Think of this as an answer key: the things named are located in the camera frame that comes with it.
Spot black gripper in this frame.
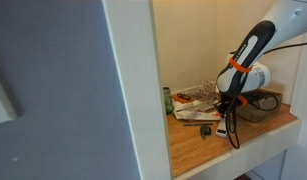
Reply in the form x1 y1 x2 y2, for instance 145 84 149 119
214 91 249 118

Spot brown cardboard box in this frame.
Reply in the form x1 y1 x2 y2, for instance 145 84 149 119
235 89 284 124

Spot white remote control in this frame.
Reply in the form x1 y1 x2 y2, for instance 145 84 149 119
215 116 228 139

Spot green key fob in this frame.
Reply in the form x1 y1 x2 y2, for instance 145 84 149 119
199 124 213 141

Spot thin dark stick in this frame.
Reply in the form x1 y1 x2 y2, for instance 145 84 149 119
182 122 214 128

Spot crumpled white papers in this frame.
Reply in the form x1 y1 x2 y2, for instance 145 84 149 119
172 97 225 122

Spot orange flat packet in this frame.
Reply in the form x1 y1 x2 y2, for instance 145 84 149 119
170 92 196 105

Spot grey door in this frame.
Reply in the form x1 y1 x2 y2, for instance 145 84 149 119
0 0 142 180

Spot tangled white cables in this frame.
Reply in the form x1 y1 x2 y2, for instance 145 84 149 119
192 79 220 102

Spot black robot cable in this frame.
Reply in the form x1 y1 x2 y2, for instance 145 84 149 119
224 39 307 150

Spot orange arm strap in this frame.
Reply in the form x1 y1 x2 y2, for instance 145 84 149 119
228 57 254 74

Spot white door frame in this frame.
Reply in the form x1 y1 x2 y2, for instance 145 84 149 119
102 0 174 180

